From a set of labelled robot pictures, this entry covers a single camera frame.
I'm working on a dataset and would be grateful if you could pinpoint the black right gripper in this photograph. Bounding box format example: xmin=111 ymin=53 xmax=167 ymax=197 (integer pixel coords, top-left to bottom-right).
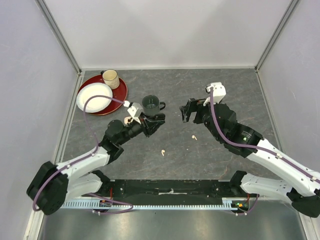
xmin=180 ymin=96 xmax=223 ymax=142

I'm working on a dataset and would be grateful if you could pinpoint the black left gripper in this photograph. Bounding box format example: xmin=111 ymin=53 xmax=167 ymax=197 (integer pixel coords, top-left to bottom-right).
xmin=118 ymin=112 xmax=165 ymax=146

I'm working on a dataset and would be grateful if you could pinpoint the white earbud charging case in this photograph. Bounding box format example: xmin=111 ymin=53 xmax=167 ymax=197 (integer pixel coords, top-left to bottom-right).
xmin=123 ymin=116 xmax=133 ymax=125

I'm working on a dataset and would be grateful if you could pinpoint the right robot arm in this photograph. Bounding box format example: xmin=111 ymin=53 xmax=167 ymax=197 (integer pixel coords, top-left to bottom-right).
xmin=179 ymin=98 xmax=320 ymax=218

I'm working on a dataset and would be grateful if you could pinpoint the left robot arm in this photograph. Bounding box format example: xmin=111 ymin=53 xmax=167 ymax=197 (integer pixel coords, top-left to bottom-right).
xmin=26 ymin=113 xmax=166 ymax=216

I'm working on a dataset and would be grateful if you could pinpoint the dark green mug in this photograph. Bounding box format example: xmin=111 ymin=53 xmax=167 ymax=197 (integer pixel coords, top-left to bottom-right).
xmin=142 ymin=95 xmax=166 ymax=116

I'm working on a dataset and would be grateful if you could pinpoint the cream ceramic cup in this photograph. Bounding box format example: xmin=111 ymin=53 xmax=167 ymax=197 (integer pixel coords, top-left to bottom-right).
xmin=100 ymin=69 xmax=120 ymax=90

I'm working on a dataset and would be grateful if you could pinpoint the white paper plate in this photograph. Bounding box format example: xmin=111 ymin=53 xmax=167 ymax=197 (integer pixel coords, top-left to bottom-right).
xmin=76 ymin=82 xmax=113 ymax=113

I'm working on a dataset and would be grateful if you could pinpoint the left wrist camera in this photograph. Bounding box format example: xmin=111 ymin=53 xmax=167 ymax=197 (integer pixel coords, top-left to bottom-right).
xmin=123 ymin=100 xmax=143 ymax=124

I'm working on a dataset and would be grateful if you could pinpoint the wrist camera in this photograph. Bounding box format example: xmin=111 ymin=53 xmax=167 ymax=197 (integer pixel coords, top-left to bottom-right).
xmin=123 ymin=100 xmax=143 ymax=124
xmin=205 ymin=82 xmax=226 ymax=105

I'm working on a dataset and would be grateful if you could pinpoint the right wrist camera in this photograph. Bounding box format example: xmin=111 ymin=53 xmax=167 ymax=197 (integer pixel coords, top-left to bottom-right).
xmin=205 ymin=82 xmax=226 ymax=105

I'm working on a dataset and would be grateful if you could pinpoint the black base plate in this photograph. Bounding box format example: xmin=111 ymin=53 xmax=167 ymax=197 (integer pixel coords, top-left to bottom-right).
xmin=97 ymin=179 xmax=256 ymax=205

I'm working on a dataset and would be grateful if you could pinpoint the grey slotted cable duct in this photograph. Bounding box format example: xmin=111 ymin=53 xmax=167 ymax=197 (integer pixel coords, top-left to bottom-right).
xmin=61 ymin=197 xmax=249 ymax=211

